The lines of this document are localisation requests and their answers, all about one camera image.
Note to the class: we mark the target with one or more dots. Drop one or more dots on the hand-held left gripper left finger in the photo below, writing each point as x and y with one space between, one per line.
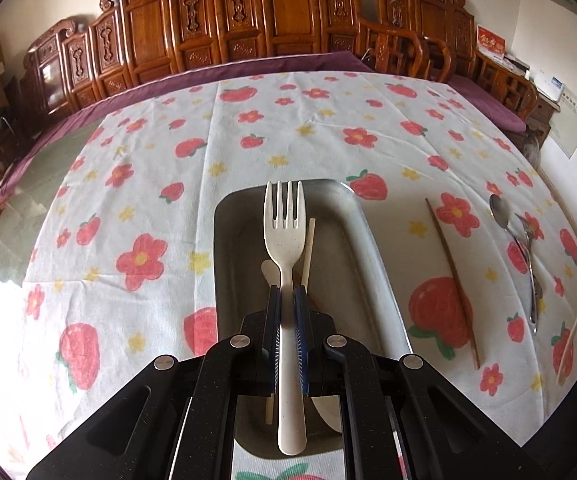
274 330

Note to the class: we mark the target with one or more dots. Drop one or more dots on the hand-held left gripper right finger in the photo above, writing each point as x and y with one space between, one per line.
302 330

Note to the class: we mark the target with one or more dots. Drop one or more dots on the small cream spoon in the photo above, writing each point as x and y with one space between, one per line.
268 272

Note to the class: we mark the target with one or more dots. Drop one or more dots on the cream plastic fork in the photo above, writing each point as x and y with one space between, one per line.
283 240

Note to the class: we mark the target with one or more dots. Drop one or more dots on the rectangular metal tray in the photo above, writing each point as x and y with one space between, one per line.
348 240

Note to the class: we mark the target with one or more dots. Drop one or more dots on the dark brown chopstick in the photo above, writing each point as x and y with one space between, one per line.
451 265

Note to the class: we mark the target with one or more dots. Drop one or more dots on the metal spoon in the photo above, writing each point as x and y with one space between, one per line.
499 210

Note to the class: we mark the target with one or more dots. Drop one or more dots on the metal fork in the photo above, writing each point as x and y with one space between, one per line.
527 227

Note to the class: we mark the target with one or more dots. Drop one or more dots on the strawberry floral tablecloth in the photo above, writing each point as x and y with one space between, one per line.
143 160

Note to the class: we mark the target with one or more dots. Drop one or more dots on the black chair back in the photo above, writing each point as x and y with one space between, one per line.
558 430

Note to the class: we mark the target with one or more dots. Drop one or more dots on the purple armchair seat cushion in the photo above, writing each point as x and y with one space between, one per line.
488 105

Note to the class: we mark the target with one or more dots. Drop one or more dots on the grey plastic bag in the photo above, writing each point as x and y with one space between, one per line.
530 147

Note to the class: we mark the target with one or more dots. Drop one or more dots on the long carved wooden sofa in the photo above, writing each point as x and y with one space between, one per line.
218 15

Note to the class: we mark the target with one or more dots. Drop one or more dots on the wooden side table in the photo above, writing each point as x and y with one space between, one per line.
543 110

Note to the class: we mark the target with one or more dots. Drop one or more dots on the carved wooden armchair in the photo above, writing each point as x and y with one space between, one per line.
433 15

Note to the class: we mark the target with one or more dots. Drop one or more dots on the red desk calendar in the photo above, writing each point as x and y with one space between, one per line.
490 41

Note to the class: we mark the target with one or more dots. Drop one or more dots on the white desk telephone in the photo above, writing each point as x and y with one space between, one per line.
552 87

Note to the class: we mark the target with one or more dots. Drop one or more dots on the white wall panel door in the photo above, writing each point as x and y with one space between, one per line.
570 120

